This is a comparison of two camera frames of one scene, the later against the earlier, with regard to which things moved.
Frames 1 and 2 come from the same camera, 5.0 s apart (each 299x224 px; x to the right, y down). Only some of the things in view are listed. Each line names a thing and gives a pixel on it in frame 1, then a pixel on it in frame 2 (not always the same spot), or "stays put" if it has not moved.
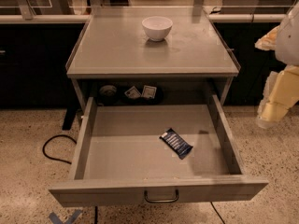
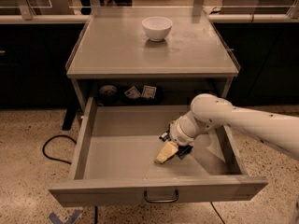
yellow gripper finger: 280,94 -> 182,131
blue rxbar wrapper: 179,146 stays put
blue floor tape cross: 75,215 stays put
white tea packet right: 149,91 stays put
